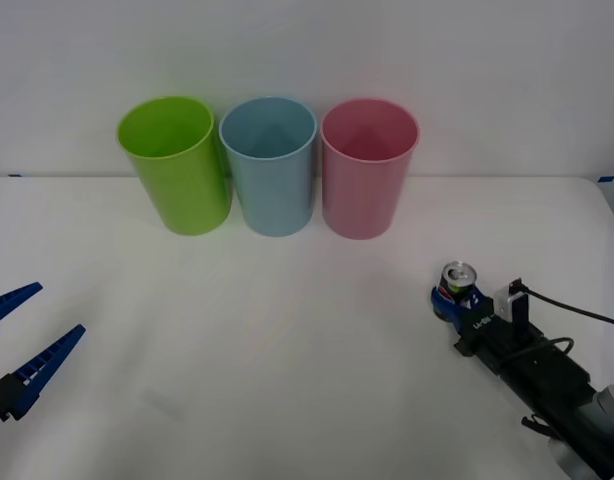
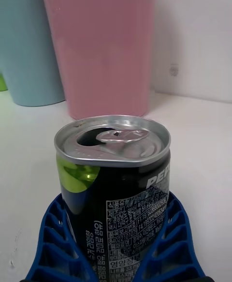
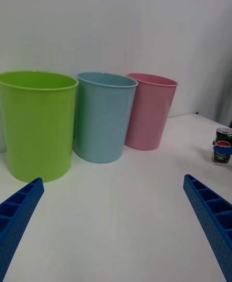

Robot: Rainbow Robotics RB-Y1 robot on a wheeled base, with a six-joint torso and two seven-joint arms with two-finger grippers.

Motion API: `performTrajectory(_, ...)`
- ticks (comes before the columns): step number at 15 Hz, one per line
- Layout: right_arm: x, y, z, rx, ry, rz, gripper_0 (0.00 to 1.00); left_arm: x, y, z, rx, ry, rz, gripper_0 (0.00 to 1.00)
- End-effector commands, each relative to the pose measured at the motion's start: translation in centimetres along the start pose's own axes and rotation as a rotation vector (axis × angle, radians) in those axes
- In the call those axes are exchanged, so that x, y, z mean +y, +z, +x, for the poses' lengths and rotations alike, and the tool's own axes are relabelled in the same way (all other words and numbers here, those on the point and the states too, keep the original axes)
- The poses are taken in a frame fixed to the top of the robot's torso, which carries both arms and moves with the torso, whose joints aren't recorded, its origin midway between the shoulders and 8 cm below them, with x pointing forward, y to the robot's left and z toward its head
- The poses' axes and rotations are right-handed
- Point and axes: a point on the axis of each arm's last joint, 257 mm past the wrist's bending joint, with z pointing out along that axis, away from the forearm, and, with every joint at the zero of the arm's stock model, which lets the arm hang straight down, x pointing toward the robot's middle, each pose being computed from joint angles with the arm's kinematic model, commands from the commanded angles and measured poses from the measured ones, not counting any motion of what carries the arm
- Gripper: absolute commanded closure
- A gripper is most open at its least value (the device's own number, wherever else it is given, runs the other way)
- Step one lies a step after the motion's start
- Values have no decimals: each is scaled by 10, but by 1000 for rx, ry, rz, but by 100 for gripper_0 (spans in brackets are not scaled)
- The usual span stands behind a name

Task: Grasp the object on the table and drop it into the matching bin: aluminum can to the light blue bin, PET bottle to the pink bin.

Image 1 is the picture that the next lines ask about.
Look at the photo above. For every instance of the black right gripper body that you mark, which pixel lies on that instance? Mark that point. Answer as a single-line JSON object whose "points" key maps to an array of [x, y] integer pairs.
{"points": [[537, 372]]}

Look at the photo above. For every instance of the pale blue plastic waste bin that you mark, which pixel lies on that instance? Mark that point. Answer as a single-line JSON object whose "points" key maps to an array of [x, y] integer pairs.
{"points": [[274, 195]]}

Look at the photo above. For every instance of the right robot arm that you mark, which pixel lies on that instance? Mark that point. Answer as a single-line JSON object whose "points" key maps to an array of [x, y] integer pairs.
{"points": [[587, 435]]}

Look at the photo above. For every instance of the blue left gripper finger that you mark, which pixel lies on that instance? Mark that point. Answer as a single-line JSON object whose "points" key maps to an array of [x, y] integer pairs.
{"points": [[42, 372], [9, 302]]}

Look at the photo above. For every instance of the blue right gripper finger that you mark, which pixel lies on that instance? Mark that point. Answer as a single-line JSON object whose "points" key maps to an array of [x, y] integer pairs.
{"points": [[474, 300], [444, 309]]}

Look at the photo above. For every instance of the green plastic waste bin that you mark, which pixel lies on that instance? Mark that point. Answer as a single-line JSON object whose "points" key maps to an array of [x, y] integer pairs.
{"points": [[187, 190]]}

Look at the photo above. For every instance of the pink plastic waste bin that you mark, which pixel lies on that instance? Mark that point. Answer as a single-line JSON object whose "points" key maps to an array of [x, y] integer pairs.
{"points": [[362, 200]]}

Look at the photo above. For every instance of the black drink can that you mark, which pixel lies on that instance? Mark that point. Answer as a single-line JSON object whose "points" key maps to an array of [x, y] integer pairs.
{"points": [[458, 275]]}

